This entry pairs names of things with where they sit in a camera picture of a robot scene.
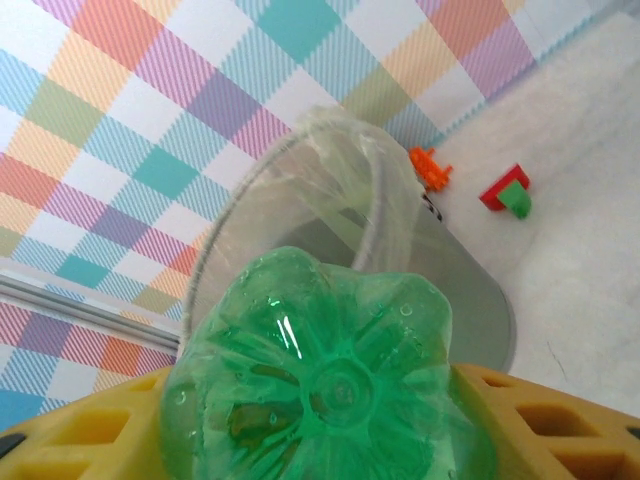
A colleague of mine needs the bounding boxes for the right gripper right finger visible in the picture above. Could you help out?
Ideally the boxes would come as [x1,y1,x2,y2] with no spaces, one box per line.
[449,362,640,480]

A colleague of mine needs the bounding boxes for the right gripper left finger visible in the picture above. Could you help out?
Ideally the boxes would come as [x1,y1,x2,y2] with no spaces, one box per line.
[0,369,201,480]

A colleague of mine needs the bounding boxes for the green soda bottle orange cap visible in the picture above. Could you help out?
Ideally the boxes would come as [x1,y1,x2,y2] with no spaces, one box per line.
[159,244,499,480]

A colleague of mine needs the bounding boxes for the grey round waste bin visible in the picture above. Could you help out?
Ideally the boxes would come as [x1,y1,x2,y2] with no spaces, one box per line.
[182,104,516,381]

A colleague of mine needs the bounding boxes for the red and green toy block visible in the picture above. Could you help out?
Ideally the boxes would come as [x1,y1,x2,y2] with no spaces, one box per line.
[478,163,534,220]

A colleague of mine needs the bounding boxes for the orange toy piece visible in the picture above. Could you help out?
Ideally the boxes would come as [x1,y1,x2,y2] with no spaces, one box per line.
[408,146,454,194]

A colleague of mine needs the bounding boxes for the aluminium frame post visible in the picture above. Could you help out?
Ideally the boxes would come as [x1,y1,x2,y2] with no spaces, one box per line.
[0,267,184,354]

